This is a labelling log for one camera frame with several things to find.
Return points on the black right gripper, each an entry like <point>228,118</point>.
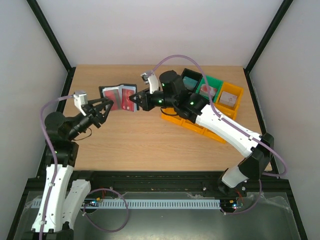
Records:
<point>145,100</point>

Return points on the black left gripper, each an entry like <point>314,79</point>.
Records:
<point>94,113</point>

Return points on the black leather card holder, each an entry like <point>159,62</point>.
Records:
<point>120,95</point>

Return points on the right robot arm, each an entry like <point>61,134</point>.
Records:
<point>168,91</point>

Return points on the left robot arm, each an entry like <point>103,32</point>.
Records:
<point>59,206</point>

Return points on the red card in holder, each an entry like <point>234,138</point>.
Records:
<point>113,95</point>

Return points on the teal card stack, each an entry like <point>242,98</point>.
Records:
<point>189,83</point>

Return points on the white red circle card stack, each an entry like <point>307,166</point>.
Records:
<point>207,90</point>

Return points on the white pink card stack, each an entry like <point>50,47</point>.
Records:
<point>228,99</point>

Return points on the yellow bin front left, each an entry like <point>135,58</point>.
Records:
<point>170,115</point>

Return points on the yellow bin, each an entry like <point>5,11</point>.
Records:
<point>228,111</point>
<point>193,126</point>
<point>208,133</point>
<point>170,115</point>

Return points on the black bin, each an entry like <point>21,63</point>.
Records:
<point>192,74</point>

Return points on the yellow bin front middle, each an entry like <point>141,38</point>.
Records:
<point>193,126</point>

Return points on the yellow bin front right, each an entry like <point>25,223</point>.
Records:
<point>208,133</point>

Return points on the green bin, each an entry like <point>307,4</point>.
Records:
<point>214,82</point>

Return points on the yellow bin back right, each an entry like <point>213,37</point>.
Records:
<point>228,111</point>

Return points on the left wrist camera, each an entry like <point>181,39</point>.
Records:
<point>80,99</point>

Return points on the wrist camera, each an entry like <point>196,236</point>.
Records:
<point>80,99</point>
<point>150,78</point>

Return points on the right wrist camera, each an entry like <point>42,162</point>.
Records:
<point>150,78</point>

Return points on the left frame post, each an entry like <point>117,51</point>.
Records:
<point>42,20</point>

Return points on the frame post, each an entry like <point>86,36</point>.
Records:
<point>42,20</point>
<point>281,12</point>

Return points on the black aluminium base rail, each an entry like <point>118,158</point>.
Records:
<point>205,182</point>

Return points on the slotted cable duct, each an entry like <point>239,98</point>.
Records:
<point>189,204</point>

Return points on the right frame post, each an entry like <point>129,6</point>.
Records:
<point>281,12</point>

